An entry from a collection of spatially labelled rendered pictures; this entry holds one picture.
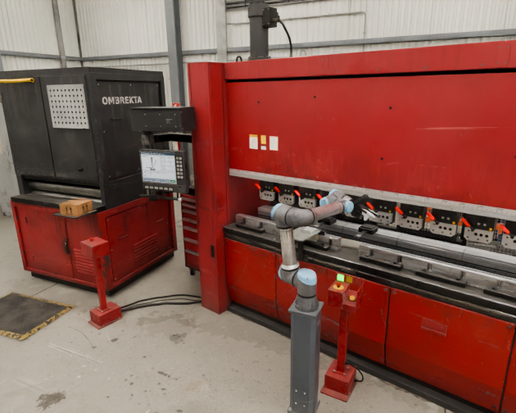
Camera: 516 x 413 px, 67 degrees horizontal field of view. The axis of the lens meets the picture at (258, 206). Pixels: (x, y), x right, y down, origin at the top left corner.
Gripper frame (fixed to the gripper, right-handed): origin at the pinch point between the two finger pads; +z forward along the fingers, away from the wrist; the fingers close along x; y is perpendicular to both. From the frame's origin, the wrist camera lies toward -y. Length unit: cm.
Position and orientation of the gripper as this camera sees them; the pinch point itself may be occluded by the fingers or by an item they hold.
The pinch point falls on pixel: (376, 215)
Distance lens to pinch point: 252.0
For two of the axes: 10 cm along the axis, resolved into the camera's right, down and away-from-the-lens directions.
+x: -6.8, -0.1, -7.3
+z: 6.4, 4.7, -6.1
